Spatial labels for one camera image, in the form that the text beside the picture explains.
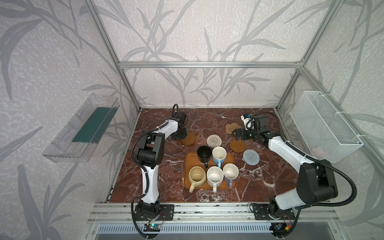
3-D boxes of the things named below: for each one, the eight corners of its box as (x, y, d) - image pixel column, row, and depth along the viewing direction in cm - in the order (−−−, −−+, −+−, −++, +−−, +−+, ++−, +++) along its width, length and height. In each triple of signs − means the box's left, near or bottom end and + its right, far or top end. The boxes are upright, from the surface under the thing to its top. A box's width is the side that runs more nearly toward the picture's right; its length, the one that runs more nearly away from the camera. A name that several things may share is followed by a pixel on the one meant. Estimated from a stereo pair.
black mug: (193, 165, 89) (193, 160, 83) (199, 150, 96) (199, 143, 90) (207, 169, 88) (207, 164, 82) (211, 153, 95) (212, 147, 88)
